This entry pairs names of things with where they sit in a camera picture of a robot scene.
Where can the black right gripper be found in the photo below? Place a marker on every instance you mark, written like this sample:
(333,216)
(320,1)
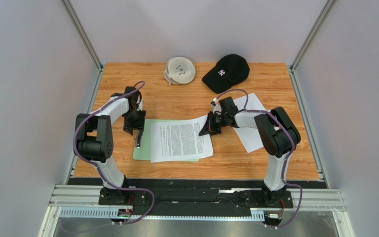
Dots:
(213,122)

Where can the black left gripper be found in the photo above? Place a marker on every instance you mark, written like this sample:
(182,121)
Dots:
(138,125)

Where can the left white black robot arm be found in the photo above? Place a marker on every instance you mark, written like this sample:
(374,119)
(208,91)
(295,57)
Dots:
(93,140)

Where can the green clipboard folder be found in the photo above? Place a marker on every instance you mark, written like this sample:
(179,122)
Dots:
(144,152)

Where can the aluminium frame rail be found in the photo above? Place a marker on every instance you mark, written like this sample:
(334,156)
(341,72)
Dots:
(72,210)

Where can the printed white document sheet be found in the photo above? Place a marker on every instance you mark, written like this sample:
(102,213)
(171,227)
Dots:
(179,140)

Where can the white paper sheet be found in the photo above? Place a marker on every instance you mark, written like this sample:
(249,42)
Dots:
(248,132)

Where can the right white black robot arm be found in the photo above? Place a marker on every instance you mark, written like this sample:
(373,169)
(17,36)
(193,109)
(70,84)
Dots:
(277,132)

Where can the black baseball cap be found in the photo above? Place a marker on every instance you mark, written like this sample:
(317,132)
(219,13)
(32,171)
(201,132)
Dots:
(229,71)

